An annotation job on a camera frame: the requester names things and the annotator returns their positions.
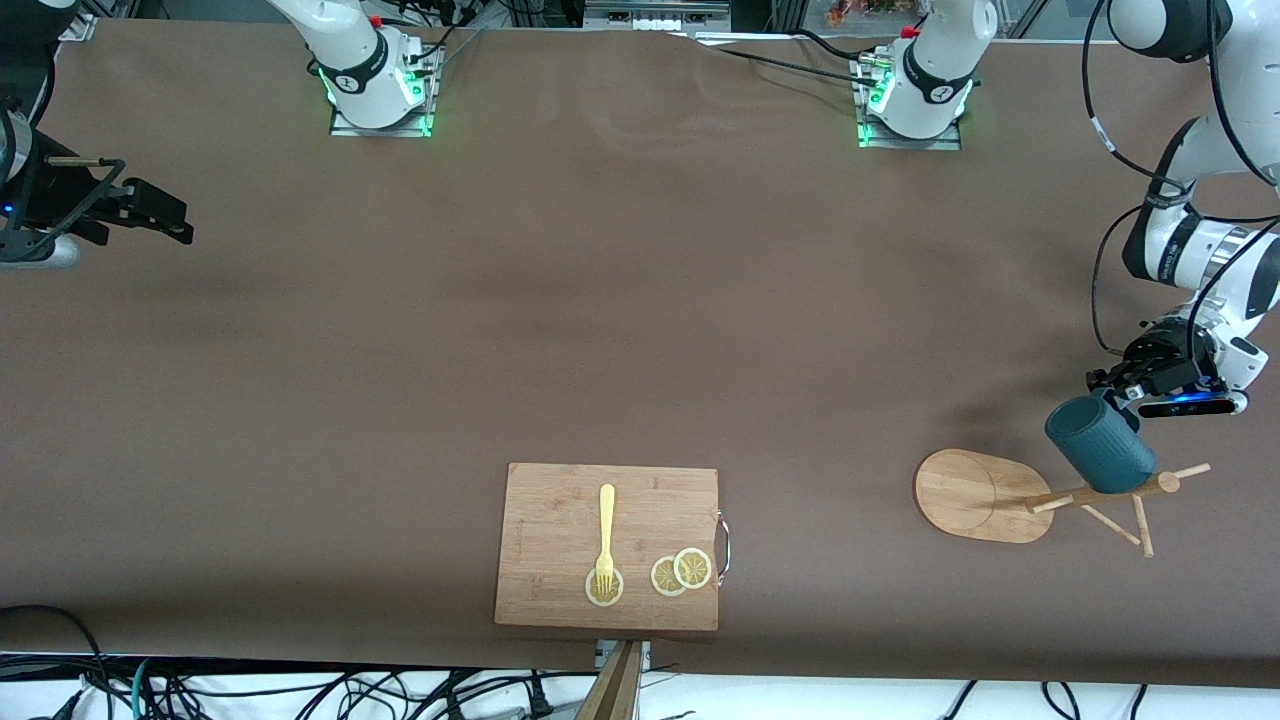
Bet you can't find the teal mug yellow inside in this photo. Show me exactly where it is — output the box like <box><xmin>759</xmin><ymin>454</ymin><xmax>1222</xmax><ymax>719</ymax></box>
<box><xmin>1044</xmin><ymin>392</ymin><xmax>1159</xmax><ymax>496</ymax></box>

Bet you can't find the wooden mug rack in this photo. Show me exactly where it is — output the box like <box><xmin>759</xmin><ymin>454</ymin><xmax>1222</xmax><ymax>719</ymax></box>
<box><xmin>914</xmin><ymin>448</ymin><xmax>1212</xmax><ymax>558</ymax></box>

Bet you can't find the yellow plastic fork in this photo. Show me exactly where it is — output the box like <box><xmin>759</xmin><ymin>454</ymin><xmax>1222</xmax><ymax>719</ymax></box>
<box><xmin>595</xmin><ymin>484</ymin><xmax>617</xmax><ymax>597</ymax></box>

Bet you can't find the wooden cutting board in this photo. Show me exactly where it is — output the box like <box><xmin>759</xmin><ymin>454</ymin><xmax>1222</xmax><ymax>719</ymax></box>
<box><xmin>494</xmin><ymin>462</ymin><xmax>732</xmax><ymax>632</ymax></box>

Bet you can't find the white power strip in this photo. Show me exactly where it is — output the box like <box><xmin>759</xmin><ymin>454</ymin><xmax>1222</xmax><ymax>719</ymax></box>
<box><xmin>584</xmin><ymin>0</ymin><xmax>733</xmax><ymax>31</ymax></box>

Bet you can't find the brown wooden beam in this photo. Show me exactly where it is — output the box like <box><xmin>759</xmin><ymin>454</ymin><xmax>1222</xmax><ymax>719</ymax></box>
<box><xmin>574</xmin><ymin>640</ymin><xmax>644</xmax><ymax>720</ymax></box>

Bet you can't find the aluminium frame profile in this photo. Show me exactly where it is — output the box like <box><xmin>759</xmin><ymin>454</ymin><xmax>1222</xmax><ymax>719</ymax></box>
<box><xmin>55</xmin><ymin>0</ymin><xmax>101</xmax><ymax>43</ymax></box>

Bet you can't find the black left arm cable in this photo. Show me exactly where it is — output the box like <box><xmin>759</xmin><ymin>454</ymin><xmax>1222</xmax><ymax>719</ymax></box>
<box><xmin>1080</xmin><ymin>0</ymin><xmax>1280</xmax><ymax>361</ymax></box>

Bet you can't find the black looped cable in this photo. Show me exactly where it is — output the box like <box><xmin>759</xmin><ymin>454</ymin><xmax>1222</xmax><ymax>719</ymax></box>
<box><xmin>0</xmin><ymin>604</ymin><xmax>113</xmax><ymax>720</ymax></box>

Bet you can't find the black base power cable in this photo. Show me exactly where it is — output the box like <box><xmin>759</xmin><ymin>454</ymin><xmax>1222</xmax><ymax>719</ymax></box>
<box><xmin>672</xmin><ymin>30</ymin><xmax>893</xmax><ymax>91</ymax></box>

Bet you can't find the metal bracket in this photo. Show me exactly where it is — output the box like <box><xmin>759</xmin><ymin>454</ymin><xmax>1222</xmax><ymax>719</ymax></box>
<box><xmin>594</xmin><ymin>640</ymin><xmax>652</xmax><ymax>673</ymax></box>

